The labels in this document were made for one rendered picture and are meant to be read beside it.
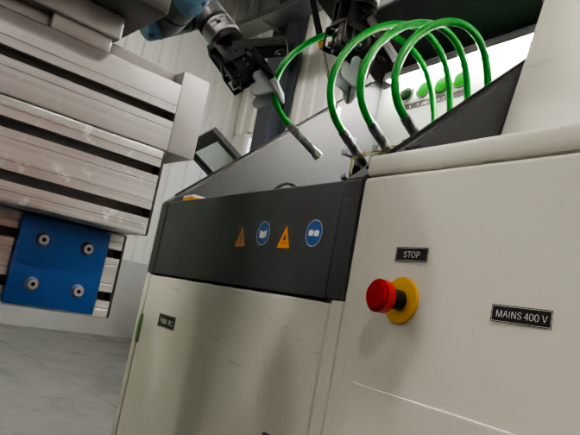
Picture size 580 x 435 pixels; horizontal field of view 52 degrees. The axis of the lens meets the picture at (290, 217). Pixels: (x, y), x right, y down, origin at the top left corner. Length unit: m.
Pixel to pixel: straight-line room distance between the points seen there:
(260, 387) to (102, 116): 0.46
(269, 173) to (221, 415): 0.69
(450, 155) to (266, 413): 0.43
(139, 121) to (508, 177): 0.37
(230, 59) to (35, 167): 0.80
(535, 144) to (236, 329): 0.55
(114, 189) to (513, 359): 0.40
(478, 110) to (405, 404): 0.48
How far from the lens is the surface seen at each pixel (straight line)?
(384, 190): 0.73
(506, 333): 0.58
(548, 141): 0.60
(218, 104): 8.97
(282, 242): 0.88
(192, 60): 8.89
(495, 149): 0.63
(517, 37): 1.41
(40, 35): 0.60
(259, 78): 1.29
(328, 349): 0.76
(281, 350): 0.84
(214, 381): 0.99
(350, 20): 1.23
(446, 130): 0.88
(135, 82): 0.62
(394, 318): 0.67
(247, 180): 1.43
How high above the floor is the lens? 0.77
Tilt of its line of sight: 9 degrees up
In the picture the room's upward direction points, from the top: 11 degrees clockwise
